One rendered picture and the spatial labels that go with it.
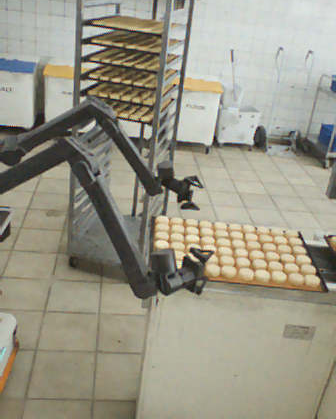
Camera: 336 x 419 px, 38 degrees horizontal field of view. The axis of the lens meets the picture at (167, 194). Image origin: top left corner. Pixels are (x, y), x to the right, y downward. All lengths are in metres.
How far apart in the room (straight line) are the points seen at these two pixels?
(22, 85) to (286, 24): 2.96
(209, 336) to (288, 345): 0.28
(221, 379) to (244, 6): 4.51
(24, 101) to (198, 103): 1.78
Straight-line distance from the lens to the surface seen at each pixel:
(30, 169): 1.42
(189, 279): 1.43
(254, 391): 2.00
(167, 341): 1.81
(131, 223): 3.44
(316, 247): 2.00
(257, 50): 5.87
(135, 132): 5.22
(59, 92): 5.14
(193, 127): 5.25
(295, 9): 5.93
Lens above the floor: 1.81
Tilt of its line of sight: 25 degrees down
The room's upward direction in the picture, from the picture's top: 8 degrees clockwise
